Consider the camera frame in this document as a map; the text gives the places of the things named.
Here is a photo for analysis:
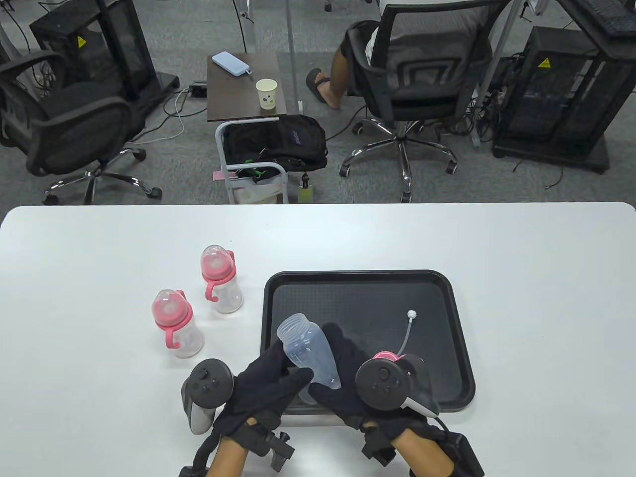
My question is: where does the grey handheld controller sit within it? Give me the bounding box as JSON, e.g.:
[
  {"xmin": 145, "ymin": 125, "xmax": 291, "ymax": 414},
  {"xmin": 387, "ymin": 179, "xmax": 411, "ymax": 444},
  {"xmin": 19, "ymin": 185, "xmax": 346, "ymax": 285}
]
[
  {"xmin": 181, "ymin": 359, "xmax": 236, "ymax": 435},
  {"xmin": 355, "ymin": 355, "xmax": 442, "ymax": 417}
]

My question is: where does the grey slanted desk leg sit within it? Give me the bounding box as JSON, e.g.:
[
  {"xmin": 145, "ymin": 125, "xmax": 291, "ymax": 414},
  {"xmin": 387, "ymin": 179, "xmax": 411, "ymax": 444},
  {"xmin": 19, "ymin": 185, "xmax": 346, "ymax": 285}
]
[{"xmin": 472, "ymin": 0, "xmax": 528, "ymax": 148}]

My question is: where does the white paper cup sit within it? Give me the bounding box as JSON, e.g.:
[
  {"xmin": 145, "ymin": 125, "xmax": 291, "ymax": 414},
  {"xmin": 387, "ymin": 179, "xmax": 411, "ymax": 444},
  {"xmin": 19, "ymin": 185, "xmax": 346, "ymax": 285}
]
[{"xmin": 255, "ymin": 79, "xmax": 277, "ymax": 110}]

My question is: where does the black mesh office chair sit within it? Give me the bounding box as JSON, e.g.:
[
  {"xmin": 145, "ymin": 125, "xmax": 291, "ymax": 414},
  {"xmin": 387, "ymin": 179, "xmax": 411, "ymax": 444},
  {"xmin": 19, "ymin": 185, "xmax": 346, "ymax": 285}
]
[
  {"xmin": 0, "ymin": 50, "xmax": 163, "ymax": 206},
  {"xmin": 339, "ymin": 0, "xmax": 515, "ymax": 204}
]

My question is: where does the grey metal pole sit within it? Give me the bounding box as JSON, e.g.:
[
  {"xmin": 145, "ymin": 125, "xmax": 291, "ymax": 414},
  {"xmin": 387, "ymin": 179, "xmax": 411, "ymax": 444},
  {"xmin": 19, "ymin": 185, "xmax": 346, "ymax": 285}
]
[{"xmin": 286, "ymin": 0, "xmax": 305, "ymax": 114}]

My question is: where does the person's left hand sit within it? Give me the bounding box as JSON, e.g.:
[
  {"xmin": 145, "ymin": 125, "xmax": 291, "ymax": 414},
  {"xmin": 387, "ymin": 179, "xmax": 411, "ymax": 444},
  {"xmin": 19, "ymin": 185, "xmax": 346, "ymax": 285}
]
[{"xmin": 213, "ymin": 340, "xmax": 315, "ymax": 439}]

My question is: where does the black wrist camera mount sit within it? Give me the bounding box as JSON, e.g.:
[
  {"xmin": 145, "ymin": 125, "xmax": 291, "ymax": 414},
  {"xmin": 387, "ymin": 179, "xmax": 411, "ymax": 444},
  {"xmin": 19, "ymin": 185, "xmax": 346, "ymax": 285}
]
[
  {"xmin": 242, "ymin": 421, "xmax": 296, "ymax": 473},
  {"xmin": 360, "ymin": 421, "xmax": 399, "ymax": 467}
]

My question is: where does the person's left forearm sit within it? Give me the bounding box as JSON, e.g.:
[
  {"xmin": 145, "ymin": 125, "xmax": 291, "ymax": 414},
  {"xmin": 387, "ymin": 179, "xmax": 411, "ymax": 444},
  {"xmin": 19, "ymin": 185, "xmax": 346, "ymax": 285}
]
[{"xmin": 206, "ymin": 437, "xmax": 249, "ymax": 477}]

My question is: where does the black mesh equipment cabinet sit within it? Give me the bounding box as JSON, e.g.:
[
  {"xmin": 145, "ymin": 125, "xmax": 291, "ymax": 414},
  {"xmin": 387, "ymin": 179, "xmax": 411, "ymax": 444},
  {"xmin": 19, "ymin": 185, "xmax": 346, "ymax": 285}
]
[
  {"xmin": 492, "ymin": 25, "xmax": 636, "ymax": 174},
  {"xmin": 29, "ymin": 0, "xmax": 180, "ymax": 102}
]

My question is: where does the black keyboard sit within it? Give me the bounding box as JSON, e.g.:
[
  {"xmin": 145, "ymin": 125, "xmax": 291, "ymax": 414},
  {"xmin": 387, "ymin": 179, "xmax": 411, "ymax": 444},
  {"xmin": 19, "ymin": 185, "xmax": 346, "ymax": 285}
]
[{"xmin": 586, "ymin": 0, "xmax": 636, "ymax": 39}]

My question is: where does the tangle of black cables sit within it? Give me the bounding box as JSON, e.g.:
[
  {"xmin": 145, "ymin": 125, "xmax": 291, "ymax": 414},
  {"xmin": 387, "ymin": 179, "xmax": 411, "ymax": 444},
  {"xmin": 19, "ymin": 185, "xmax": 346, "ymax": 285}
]
[{"xmin": 447, "ymin": 75, "xmax": 515, "ymax": 142}]

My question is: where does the black plastic tray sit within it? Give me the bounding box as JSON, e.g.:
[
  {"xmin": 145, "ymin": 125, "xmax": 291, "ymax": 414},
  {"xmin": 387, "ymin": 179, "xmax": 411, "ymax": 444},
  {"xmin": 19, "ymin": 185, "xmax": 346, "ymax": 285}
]
[{"xmin": 261, "ymin": 270, "xmax": 477, "ymax": 415}]

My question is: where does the light blue power bank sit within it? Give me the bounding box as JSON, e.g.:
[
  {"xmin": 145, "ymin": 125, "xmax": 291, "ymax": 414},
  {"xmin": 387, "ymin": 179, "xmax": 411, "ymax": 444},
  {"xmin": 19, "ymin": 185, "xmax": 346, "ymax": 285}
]
[{"xmin": 212, "ymin": 51, "xmax": 253, "ymax": 79}]

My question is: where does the black backpack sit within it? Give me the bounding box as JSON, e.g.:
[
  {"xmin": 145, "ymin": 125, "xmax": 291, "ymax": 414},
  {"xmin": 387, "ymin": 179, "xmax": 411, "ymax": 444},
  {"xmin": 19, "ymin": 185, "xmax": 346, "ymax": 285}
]
[{"xmin": 222, "ymin": 114, "xmax": 329, "ymax": 173}]

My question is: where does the white plastic bag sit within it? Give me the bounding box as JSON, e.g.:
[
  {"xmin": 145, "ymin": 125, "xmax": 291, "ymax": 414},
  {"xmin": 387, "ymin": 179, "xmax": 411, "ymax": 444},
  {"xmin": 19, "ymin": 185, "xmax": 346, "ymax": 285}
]
[{"xmin": 233, "ymin": 175, "xmax": 280, "ymax": 204}]

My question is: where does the white desk leg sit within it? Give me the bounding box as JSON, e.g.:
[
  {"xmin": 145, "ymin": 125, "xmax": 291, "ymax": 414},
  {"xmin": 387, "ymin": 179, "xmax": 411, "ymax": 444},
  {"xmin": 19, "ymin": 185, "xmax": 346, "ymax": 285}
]
[{"xmin": 234, "ymin": 0, "xmax": 257, "ymax": 54}]

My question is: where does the person's right hand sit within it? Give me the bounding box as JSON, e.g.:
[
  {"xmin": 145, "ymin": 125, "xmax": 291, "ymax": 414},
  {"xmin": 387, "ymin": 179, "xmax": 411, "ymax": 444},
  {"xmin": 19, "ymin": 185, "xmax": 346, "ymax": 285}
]
[{"xmin": 308, "ymin": 322, "xmax": 433, "ymax": 441}]

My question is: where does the black sandal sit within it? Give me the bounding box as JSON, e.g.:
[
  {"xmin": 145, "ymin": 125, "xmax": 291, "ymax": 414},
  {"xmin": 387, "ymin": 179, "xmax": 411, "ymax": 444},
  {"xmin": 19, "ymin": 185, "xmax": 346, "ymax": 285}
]
[{"xmin": 307, "ymin": 68, "xmax": 332, "ymax": 105}]

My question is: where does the brown side table white frame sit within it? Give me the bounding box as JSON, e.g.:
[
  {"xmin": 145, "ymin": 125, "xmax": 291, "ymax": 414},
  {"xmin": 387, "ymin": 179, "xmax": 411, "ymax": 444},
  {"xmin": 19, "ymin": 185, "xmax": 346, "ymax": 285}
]
[{"xmin": 206, "ymin": 50, "xmax": 290, "ymax": 205}]

